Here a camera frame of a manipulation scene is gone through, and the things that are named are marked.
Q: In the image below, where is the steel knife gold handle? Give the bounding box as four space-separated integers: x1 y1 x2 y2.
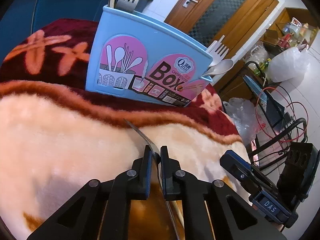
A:
125 119 180 239

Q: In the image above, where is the white plastic fork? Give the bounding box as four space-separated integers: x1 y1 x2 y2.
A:
206 35 229 66

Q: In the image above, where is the beige plastic spoon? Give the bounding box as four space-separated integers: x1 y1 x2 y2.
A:
202 59 234 77

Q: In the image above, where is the blue kitchen base cabinet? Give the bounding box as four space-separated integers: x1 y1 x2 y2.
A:
1 0 108 60

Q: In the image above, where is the black metal cart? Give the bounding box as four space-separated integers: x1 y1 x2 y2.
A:
242 61 308 171

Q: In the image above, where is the plush floral blanket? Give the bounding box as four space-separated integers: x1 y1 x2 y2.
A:
1 19 248 239

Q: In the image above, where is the clear plastic bag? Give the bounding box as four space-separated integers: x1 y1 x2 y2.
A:
223 98 267 146

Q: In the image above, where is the white hanging plastic bag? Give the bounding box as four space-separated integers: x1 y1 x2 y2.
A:
266 47 310 82

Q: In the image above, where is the blue chopstick box holder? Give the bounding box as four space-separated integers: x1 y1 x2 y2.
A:
85 6 213 107

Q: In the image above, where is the wooden shelf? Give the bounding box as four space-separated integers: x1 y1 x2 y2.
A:
260 8 319 52

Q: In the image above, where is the wooden door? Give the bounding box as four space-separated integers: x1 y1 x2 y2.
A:
165 0 279 59

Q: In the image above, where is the red cable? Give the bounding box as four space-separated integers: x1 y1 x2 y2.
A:
254 87 309 144

